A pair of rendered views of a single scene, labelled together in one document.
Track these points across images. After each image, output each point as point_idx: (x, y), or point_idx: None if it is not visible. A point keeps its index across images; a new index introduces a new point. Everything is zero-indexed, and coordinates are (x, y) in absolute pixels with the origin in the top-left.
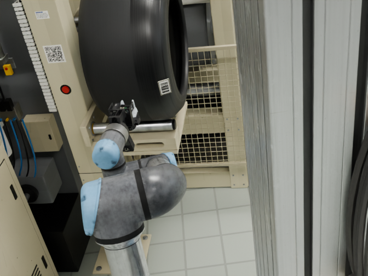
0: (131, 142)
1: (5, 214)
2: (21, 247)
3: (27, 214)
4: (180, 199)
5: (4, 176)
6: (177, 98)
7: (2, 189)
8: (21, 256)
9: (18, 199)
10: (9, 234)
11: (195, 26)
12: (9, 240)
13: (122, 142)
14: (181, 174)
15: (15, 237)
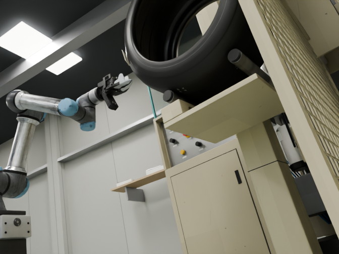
0: (107, 102)
1: (222, 188)
2: (234, 224)
3: (252, 205)
4: (7, 102)
5: (231, 160)
6: (143, 66)
7: (225, 168)
8: (231, 231)
9: (243, 185)
10: (222, 204)
11: None
12: (220, 208)
13: (85, 96)
14: (11, 92)
15: (228, 211)
